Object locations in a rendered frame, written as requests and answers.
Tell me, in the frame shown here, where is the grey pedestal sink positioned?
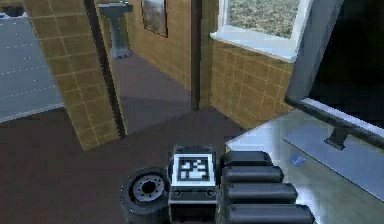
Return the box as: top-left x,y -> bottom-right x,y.
97,0 -> 134,60

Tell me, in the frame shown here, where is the small blue card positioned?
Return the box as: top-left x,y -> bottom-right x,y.
289,154 -> 307,167

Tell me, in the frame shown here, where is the white framed window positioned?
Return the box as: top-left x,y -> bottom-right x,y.
209,0 -> 314,64

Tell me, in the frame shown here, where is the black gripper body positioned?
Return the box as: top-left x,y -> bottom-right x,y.
119,166 -> 172,224

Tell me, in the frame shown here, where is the black television set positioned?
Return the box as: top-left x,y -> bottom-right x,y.
284,0 -> 384,152

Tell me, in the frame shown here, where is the grey panelled door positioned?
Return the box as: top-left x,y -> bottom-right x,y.
0,12 -> 65,124

